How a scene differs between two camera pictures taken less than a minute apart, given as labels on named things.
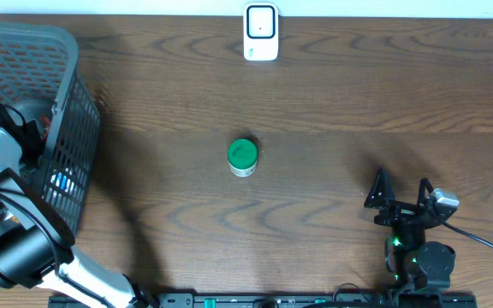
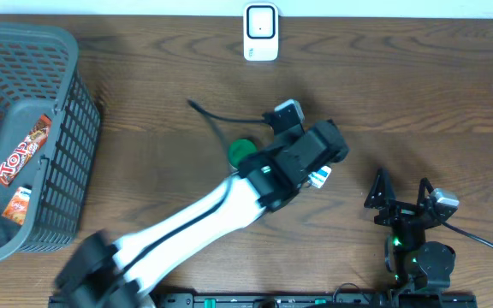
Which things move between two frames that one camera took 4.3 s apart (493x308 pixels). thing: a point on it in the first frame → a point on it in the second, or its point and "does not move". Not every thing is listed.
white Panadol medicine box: (63, 179) → (318, 178)
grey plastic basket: (34, 68) does not move
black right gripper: (400, 210) does not move
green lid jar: (242, 156) does not move
